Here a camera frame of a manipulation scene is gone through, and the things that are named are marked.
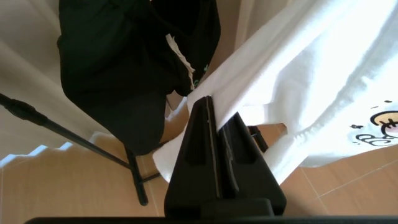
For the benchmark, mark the black shorts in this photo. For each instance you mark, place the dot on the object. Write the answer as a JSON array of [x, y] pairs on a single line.
[[109, 77]]

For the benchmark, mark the white garment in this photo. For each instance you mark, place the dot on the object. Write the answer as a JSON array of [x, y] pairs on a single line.
[[295, 77]]

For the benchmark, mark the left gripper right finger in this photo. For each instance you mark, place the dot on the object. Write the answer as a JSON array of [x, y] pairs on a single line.
[[252, 186]]

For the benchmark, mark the black clothes rack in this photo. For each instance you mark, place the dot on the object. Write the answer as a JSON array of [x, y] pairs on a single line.
[[62, 132]]

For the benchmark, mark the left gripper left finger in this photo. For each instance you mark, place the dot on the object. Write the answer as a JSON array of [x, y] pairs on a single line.
[[192, 180]]

